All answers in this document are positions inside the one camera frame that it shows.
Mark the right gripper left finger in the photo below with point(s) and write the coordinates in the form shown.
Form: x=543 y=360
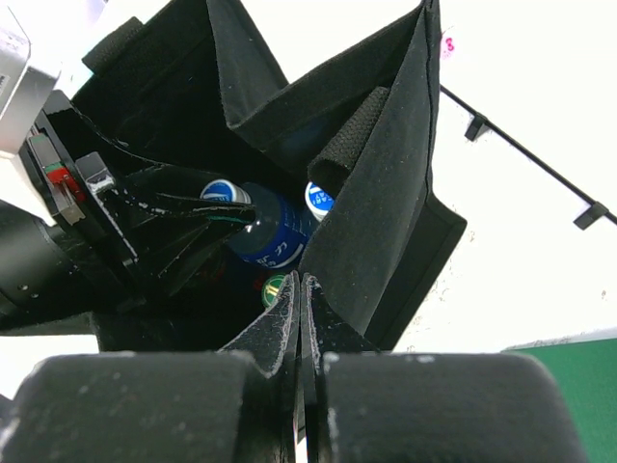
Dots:
x=267 y=428

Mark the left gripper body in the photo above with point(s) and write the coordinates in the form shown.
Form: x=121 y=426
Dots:
x=64 y=268

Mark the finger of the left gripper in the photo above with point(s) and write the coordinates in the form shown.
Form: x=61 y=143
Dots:
x=156 y=241

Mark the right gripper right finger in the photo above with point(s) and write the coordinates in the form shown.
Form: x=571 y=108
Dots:
x=322 y=330

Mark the green glass bottle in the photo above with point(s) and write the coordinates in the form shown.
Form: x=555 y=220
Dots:
x=270 y=290

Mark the water bottle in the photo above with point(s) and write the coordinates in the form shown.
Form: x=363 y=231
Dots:
x=318 y=202
x=279 y=234

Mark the black canvas bag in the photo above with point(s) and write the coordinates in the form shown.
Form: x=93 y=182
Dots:
x=197 y=86

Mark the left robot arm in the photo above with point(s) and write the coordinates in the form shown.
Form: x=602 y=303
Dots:
x=15 y=232

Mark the green board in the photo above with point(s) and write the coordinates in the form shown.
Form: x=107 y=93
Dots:
x=585 y=372

